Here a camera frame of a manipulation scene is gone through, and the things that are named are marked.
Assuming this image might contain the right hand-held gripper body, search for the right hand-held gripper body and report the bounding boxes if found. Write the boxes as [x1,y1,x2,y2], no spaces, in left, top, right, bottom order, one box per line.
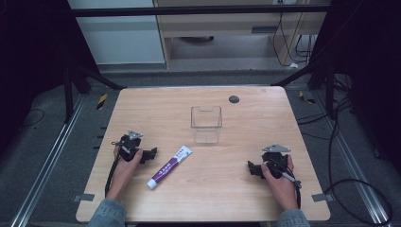
[261,144,292,180]

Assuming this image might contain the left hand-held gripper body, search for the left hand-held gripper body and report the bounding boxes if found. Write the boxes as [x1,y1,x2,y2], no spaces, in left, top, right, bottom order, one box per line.
[111,129,144,164]

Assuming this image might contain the person's left hand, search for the person's left hand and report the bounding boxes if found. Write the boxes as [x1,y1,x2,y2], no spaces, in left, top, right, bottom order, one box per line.
[106,146,144,201]

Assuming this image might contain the person's right hand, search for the person's right hand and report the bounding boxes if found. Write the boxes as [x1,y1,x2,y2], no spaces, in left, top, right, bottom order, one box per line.
[260,155,299,211]

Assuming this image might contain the purple and white toothpaste tube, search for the purple and white toothpaste tube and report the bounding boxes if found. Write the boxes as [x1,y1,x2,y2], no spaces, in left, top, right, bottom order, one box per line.
[146,145,194,191]

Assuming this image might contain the yellow and black tape strip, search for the yellow and black tape strip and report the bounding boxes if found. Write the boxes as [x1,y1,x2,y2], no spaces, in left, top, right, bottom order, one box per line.
[96,93,109,111]
[298,90,316,105]

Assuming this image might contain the grey tape piece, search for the grey tape piece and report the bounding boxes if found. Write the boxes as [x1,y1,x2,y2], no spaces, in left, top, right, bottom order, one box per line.
[72,193,96,203]
[310,192,335,203]

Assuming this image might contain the clear plastic container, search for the clear plastic container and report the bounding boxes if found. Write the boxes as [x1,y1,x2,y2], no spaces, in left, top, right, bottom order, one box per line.
[190,105,223,146]

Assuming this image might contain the black metal stand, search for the black metal stand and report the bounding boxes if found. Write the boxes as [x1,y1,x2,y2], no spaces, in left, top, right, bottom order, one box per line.
[62,61,126,125]
[270,60,337,121]

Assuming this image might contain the white cabinet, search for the white cabinet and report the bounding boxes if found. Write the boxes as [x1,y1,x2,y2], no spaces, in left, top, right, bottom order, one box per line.
[66,0,166,65]

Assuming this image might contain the dark curtain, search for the dark curtain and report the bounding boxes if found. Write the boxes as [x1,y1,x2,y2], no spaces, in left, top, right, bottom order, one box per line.
[0,0,102,159]
[310,0,401,178]

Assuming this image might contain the light wooden desk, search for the light wooden desk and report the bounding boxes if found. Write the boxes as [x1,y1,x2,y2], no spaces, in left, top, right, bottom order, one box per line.
[152,0,333,69]

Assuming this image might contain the right hand-held gripper cable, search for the right hand-held gripper cable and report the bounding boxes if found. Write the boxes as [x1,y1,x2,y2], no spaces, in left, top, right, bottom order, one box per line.
[267,158,303,210]

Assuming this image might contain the hand-held gripper cable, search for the hand-held gripper cable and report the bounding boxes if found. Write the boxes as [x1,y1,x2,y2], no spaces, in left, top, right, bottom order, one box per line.
[104,141,125,199]
[267,158,303,210]

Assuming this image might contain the left hand-held gripper cable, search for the left hand-held gripper cable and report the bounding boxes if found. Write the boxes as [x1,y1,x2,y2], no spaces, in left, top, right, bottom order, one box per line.
[104,141,125,199]

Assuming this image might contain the black floor cable bundle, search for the black floor cable bundle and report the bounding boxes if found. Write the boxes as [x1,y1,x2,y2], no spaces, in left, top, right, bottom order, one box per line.
[295,74,357,193]

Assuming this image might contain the aluminium floor rail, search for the aluminium floor rail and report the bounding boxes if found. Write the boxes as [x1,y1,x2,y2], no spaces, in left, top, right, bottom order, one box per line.
[9,94,88,227]
[313,91,395,227]

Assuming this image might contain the thin black floor cable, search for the thin black floor cable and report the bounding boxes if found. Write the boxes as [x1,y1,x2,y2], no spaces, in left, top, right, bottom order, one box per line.
[18,108,45,130]

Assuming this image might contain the looped black floor cable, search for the looped black floor cable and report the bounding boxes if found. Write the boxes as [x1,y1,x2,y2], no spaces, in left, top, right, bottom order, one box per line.
[323,178,394,227]

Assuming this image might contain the black cables under desk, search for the black cables under desk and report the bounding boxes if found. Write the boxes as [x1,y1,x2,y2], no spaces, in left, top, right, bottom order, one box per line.
[271,0,318,68]

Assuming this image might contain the black horizontal frame bar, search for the black horizontal frame bar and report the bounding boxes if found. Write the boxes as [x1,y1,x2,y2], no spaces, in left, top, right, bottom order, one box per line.
[69,4,331,17]

